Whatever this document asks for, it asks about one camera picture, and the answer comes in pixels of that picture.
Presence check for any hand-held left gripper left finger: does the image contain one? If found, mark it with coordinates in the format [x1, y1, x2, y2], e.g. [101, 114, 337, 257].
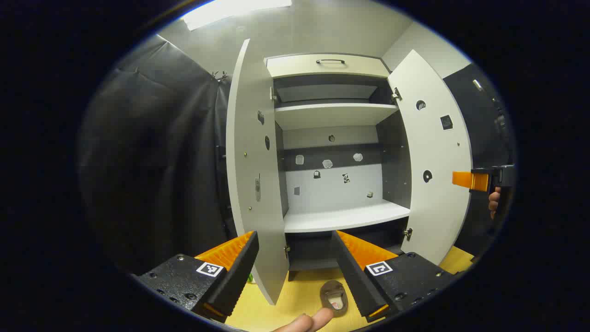
[137, 231, 260, 323]

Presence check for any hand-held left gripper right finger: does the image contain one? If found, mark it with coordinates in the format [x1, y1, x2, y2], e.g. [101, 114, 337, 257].
[331, 230, 461, 323]

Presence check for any brown fuzzy shoe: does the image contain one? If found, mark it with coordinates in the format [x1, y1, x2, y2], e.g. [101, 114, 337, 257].
[320, 280, 349, 318]

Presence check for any white and grey shoe cabinet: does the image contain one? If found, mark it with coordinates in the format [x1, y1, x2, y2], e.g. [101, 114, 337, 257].
[264, 52, 413, 282]

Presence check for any white cabinet drawer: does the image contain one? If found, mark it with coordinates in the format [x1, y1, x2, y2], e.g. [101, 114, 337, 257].
[265, 53, 390, 79]

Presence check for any black backdrop cloth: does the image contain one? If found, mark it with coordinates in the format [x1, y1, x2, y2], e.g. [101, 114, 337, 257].
[77, 35, 514, 277]

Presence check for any ceiling light panel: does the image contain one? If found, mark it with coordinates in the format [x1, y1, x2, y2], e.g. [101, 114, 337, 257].
[182, 0, 292, 31]

